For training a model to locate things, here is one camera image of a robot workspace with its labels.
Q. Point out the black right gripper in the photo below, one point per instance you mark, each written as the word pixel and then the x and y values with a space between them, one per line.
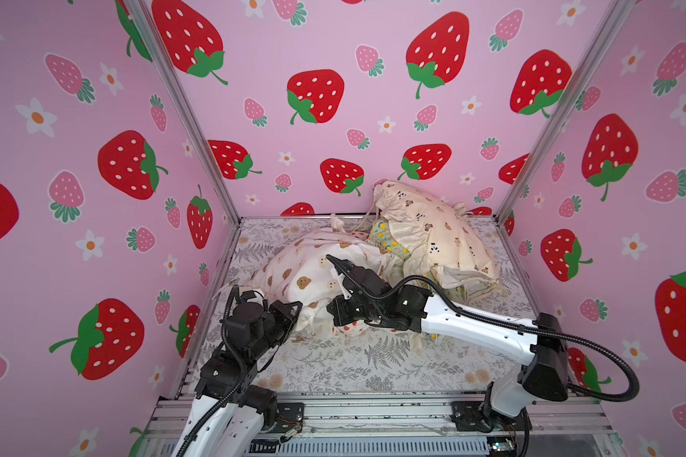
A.
pixel 356 295

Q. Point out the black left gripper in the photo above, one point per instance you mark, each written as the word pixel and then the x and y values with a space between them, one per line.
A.
pixel 276 311

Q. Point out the cream bear print pillow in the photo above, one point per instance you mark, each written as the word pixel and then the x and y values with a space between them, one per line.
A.
pixel 302 273

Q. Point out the red strawberry print pillow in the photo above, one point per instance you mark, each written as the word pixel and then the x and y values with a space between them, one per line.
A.
pixel 350 330

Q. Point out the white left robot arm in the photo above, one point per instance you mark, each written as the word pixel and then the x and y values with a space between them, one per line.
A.
pixel 228 410

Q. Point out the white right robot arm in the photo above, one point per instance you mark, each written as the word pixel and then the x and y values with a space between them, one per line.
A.
pixel 540 371

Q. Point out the yellow lemon print pillow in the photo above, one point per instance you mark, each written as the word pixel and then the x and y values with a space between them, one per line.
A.
pixel 381 236

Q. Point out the floral pattern table mat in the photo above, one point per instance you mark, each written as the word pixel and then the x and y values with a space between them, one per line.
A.
pixel 374 361

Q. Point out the beige animal print pillow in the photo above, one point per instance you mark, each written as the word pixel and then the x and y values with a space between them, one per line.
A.
pixel 444 247

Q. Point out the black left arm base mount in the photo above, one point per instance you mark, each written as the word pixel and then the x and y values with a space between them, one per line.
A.
pixel 286 418

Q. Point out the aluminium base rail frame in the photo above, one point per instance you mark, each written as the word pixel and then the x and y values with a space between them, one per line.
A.
pixel 420 424

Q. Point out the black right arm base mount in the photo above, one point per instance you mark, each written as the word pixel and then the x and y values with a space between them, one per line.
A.
pixel 474 416

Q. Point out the aluminium frame corner post left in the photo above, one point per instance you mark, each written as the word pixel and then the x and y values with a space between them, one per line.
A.
pixel 183 41

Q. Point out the aluminium frame corner post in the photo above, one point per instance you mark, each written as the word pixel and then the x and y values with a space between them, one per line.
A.
pixel 183 41
pixel 606 33

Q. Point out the aluminium frame corner post right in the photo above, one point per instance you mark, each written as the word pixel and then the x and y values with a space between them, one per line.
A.
pixel 606 33

